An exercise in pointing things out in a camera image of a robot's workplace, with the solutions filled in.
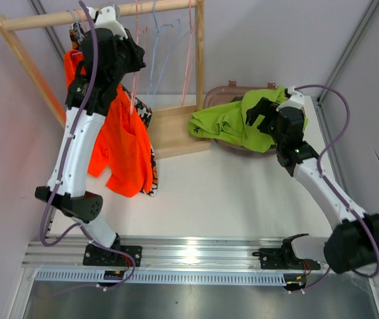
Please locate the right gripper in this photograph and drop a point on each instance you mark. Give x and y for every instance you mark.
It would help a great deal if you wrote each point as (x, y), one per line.
(266, 108)

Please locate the pink plastic basket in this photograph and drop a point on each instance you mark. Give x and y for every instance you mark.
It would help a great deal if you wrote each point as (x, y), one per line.
(216, 93)

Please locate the white slotted cable duct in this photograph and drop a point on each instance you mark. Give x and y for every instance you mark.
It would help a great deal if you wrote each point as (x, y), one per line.
(172, 277)

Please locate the blue hanger of orange shorts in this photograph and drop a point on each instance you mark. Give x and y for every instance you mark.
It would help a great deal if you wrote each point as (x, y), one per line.
(76, 32)

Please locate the patterned black orange shorts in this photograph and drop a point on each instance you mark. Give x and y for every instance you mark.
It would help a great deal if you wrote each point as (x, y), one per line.
(144, 113)

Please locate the pink wire hanger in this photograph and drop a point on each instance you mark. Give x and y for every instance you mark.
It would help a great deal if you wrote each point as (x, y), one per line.
(189, 63)

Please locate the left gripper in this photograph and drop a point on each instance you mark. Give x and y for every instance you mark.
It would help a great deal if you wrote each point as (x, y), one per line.
(130, 45)

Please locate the blue wire hanger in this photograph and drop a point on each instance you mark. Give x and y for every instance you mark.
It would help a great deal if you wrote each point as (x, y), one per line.
(166, 35)

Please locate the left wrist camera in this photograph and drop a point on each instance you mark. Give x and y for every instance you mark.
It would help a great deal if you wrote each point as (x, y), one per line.
(107, 17)

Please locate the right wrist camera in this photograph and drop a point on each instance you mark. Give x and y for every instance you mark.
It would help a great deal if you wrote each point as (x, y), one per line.
(295, 99)

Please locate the pink hanger of patterned shorts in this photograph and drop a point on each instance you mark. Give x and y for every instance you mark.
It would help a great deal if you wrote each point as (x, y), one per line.
(81, 16)

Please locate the aluminium mounting rail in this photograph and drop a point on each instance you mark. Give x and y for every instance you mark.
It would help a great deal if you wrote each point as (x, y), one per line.
(155, 253)

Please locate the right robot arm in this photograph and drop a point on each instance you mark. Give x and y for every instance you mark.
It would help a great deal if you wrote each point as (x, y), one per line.
(354, 241)

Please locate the lime green shorts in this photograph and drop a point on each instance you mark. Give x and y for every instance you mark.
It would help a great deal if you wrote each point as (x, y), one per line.
(226, 122)

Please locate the pink hanger of green shorts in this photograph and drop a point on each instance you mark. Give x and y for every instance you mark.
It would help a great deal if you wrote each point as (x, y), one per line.
(139, 56)

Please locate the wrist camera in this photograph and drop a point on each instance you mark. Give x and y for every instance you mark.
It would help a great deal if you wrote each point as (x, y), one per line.
(295, 99)
(107, 17)

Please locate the wooden clothes rack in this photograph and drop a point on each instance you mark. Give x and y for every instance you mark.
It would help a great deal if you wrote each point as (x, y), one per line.
(168, 129)

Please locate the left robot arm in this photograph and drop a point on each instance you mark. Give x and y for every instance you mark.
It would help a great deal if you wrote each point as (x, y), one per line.
(107, 56)

